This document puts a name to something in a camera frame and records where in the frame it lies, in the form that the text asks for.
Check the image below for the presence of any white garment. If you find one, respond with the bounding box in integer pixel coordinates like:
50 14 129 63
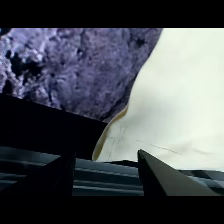
91 27 224 173

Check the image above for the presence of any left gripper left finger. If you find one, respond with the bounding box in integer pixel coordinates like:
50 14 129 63
22 151 77 197

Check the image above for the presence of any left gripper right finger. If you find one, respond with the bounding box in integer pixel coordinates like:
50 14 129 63
136 148 218 197

